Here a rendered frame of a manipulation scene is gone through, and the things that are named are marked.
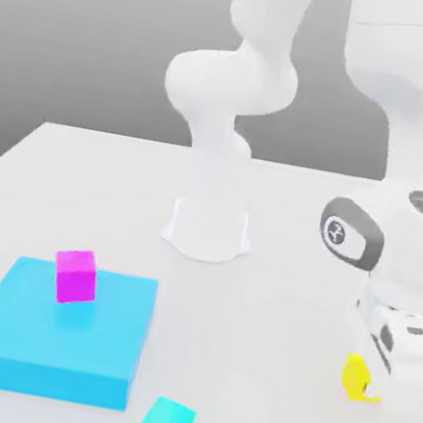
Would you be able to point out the small yellow cube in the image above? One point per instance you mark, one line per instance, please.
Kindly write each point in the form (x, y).
(355, 374)

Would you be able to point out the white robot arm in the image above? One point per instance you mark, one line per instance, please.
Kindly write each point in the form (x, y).
(234, 82)

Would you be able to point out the small magenta cube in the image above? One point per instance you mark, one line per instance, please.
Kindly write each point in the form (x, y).
(76, 277)

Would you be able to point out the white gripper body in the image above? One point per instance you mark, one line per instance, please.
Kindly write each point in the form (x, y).
(411, 376)

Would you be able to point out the large blue box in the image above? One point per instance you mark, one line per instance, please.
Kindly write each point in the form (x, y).
(48, 339)

